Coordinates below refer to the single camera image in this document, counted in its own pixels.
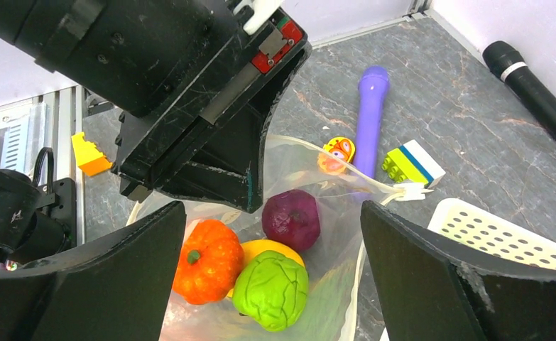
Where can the green toy cabbage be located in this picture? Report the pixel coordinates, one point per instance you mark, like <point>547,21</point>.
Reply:
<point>273,320</point>

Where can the orange yellow building block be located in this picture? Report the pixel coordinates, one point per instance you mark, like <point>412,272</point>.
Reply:
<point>89,159</point>

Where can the purple toy onion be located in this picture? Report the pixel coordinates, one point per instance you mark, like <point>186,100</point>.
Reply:
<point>292,218</point>

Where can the black microphone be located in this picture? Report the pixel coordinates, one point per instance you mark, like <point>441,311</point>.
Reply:
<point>508,65</point>

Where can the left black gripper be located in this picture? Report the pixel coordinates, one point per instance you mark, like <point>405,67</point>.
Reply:
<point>196,91</point>

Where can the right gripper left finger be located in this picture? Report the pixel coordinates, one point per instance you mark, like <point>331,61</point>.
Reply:
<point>113,288</point>

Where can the yellow toy mango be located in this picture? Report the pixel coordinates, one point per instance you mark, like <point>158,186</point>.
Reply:
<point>270,279</point>

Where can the green white building block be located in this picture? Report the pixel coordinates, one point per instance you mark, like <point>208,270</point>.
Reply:
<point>411,162</point>

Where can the orange toy pumpkin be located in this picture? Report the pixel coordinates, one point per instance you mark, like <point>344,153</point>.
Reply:
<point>209,264</point>

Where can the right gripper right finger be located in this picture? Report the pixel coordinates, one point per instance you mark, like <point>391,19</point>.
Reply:
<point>466,287</point>

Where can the yellow butterfly toy block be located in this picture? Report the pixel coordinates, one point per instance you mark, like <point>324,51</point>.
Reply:
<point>339,147</point>

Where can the white perforated plastic basket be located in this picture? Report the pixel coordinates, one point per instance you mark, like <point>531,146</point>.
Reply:
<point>503,235</point>

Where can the white cable duct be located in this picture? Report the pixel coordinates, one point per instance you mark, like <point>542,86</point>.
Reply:
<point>22,135</point>

